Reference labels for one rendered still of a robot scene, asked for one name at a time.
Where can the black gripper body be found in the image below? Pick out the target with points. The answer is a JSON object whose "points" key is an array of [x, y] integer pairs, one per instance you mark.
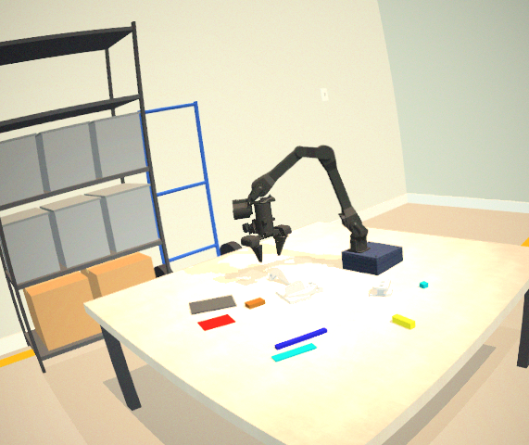
{"points": [[265, 230]]}

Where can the red flat rectangular plate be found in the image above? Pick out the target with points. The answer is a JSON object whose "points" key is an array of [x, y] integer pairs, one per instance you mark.
{"points": [[216, 322]]}

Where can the blue long thin bar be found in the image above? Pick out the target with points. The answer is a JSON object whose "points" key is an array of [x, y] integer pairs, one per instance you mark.
{"points": [[297, 340]]}

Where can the yellow rectangular block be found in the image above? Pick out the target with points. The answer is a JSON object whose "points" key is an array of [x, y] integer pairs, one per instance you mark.
{"points": [[403, 321]]}

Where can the cyan flat bar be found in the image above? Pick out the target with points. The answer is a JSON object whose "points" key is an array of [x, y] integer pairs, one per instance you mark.
{"points": [[294, 352]]}

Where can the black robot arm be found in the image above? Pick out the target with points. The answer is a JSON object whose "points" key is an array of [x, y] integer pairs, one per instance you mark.
{"points": [[261, 186]]}

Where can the orange rectangular block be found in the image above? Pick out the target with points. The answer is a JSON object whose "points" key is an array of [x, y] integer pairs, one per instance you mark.
{"points": [[253, 303]]}

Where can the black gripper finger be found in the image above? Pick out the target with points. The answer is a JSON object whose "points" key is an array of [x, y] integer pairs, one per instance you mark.
{"points": [[279, 242], [258, 252]]}

